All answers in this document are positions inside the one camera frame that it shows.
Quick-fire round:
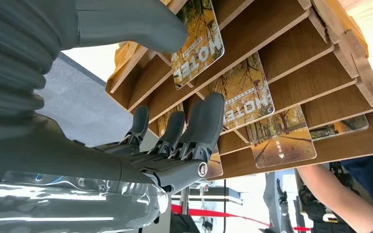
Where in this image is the autumn tree print card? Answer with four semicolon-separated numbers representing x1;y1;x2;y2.
205;52;275;134
308;114;370;142
170;0;225;90
245;105;317;170
156;102;224;180

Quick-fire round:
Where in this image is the wooden card rack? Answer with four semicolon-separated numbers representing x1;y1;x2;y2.
105;0;373;181

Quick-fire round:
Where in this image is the red barrier tape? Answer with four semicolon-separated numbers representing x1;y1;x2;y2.
171;203;313;232

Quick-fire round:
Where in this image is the grey background robot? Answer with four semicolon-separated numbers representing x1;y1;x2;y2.
263;171;296;233

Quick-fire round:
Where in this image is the black machine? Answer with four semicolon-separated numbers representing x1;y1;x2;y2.
298;162;362;233

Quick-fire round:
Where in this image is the grey metal post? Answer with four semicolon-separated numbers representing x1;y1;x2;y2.
179;186;191;216

